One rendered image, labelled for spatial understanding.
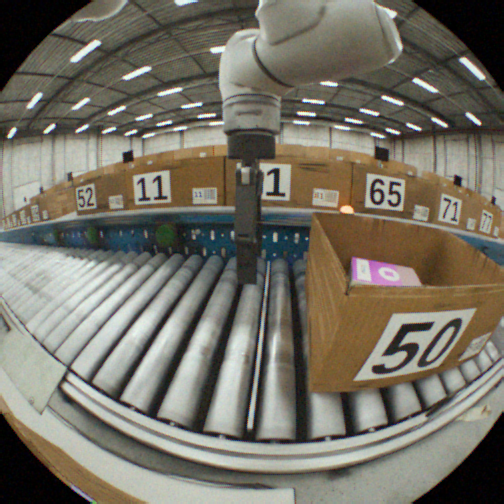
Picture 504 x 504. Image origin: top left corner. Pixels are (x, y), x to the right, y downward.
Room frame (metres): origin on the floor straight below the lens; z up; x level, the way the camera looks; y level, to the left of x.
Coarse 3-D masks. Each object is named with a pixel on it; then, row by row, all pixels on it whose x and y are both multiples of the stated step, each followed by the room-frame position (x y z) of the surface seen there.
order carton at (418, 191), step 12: (360, 168) 0.58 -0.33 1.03; (372, 168) 0.57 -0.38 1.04; (384, 168) 0.57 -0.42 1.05; (360, 180) 0.58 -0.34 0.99; (408, 180) 0.56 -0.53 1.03; (420, 180) 0.55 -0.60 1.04; (360, 192) 0.58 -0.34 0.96; (408, 192) 0.56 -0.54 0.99; (420, 192) 0.55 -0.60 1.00; (432, 192) 0.54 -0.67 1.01; (360, 204) 0.58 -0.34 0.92; (408, 204) 0.56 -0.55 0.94; (420, 204) 0.55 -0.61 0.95; (432, 204) 0.54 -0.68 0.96; (396, 216) 0.56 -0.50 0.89; (408, 216) 0.56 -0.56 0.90; (432, 216) 0.54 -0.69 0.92
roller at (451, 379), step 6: (456, 366) 0.07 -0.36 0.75; (444, 372) 0.08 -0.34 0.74; (450, 372) 0.07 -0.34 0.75; (456, 372) 0.06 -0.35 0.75; (444, 378) 0.07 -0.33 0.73; (450, 378) 0.06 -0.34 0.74; (456, 378) 0.05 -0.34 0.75; (462, 378) 0.04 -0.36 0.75; (444, 384) 0.06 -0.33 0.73; (450, 384) 0.05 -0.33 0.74; (456, 384) 0.04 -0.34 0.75; (462, 384) 0.03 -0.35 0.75; (450, 390) 0.03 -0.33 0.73
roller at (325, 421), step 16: (304, 272) 0.45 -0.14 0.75; (304, 288) 0.38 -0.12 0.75; (304, 304) 0.32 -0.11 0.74; (304, 320) 0.28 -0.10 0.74; (304, 336) 0.24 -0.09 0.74; (304, 352) 0.21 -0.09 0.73; (304, 368) 0.18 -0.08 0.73; (320, 400) 0.11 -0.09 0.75; (336, 400) 0.10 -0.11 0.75; (320, 416) 0.08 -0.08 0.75; (336, 416) 0.08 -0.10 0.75; (320, 432) 0.06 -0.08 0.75; (336, 432) 0.05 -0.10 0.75
